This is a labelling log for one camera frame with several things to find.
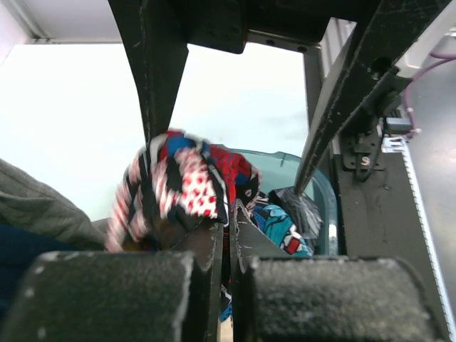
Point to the teal plastic basket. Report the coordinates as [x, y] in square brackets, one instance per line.
[313, 185]

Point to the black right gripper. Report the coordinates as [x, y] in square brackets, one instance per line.
[292, 25]

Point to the white slotted cable duct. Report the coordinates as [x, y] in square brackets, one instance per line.
[433, 186]

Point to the colourful comic print shorts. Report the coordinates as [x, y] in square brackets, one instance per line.
[177, 182]

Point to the navy blue shorts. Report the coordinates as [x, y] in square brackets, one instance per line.
[18, 250]

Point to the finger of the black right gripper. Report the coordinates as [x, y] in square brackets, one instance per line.
[382, 35]
[157, 53]

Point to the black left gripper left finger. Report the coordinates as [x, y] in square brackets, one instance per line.
[136, 296]

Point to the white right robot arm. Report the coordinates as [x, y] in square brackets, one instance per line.
[420, 42]

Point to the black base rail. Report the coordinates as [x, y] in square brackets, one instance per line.
[385, 216]

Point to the dark patterned shorts in basket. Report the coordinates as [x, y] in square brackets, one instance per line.
[302, 210]

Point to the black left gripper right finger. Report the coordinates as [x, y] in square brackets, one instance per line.
[277, 297]

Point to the grey shorts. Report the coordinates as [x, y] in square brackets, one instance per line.
[36, 207]

